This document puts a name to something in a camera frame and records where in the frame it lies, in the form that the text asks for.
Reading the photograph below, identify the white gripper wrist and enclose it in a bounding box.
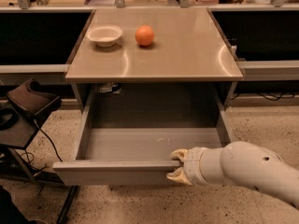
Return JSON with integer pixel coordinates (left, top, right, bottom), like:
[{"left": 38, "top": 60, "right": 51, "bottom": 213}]
[{"left": 166, "top": 147, "right": 207, "bottom": 186}]

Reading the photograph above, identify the grey top drawer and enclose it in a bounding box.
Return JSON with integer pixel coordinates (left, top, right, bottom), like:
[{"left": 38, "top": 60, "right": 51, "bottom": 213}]
[{"left": 52, "top": 83, "right": 236, "bottom": 187}]

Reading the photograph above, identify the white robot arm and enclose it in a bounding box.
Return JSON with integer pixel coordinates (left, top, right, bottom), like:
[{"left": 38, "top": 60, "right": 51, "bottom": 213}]
[{"left": 166, "top": 141, "right": 299, "bottom": 209}]

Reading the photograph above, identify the grey drawer cabinet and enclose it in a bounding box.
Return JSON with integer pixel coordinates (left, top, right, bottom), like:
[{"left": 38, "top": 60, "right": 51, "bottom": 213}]
[{"left": 65, "top": 7, "right": 243, "bottom": 109}]

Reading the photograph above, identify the orange fruit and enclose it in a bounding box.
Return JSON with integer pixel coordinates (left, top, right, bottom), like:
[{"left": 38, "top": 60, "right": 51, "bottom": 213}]
[{"left": 135, "top": 25, "right": 154, "bottom": 47}]

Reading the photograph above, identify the white bowl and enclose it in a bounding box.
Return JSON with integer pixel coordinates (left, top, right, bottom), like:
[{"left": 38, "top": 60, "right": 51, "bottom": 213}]
[{"left": 86, "top": 25, "right": 122, "bottom": 48}]

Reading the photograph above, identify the dark headset device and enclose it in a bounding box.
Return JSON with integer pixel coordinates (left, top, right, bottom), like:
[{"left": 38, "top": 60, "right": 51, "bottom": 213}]
[{"left": 7, "top": 78, "right": 62, "bottom": 120}]

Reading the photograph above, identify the black side stand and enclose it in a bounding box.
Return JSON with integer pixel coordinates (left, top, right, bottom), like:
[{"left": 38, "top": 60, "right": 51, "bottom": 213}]
[{"left": 0, "top": 107, "right": 80, "bottom": 224}]

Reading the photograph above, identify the black cable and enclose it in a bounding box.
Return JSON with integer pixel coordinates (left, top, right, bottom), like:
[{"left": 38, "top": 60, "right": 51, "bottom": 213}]
[{"left": 18, "top": 119, "right": 64, "bottom": 176}]

